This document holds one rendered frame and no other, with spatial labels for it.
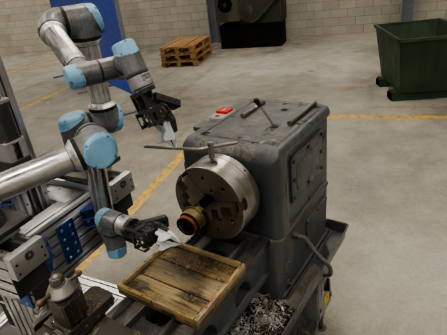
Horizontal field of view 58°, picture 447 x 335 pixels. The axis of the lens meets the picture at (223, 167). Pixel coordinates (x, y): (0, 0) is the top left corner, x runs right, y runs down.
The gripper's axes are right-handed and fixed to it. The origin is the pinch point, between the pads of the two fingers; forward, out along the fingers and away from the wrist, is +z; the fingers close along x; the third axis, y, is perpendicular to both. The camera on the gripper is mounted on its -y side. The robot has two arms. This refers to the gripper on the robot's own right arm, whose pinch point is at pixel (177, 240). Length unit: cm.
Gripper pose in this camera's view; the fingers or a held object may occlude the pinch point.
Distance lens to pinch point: 137.5
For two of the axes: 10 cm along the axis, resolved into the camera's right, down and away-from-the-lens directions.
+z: 8.3, 2.0, -5.1
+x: -0.5, -9.1, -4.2
